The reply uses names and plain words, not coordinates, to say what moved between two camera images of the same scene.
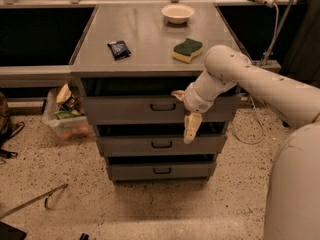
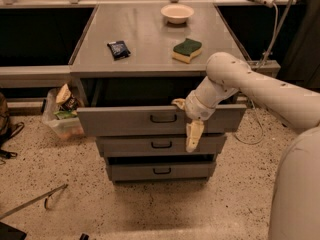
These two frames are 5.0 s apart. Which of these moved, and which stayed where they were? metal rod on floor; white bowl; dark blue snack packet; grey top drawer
Moved: grey top drawer
Stayed: metal rod on floor; white bowl; dark blue snack packet
